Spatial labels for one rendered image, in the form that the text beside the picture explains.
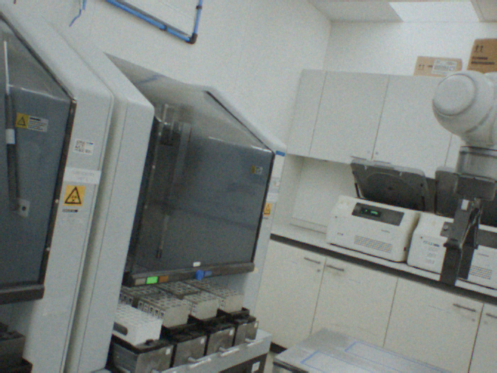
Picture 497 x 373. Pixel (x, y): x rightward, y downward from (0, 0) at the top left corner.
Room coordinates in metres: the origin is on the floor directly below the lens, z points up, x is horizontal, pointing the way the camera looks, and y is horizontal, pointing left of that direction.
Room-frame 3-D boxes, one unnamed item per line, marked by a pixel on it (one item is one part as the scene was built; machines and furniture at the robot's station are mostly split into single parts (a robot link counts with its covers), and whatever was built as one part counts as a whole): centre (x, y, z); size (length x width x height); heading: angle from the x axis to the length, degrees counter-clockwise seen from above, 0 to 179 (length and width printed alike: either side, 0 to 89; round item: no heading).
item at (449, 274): (0.98, -0.42, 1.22); 0.03 x 0.01 x 0.07; 57
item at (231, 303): (1.74, -0.03, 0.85); 0.12 x 0.02 x 0.06; 146
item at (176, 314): (1.49, 0.14, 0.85); 0.12 x 0.02 x 0.06; 147
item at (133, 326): (1.41, 0.30, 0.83); 0.30 x 0.10 x 0.06; 57
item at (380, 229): (3.66, -1.02, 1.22); 0.62 x 0.56 x 0.64; 145
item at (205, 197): (1.68, 0.29, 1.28); 0.61 x 0.51 x 0.63; 147
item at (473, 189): (1.03, -0.46, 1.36); 0.08 x 0.07 x 0.09; 147
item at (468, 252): (1.09, -0.50, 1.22); 0.03 x 0.01 x 0.07; 57
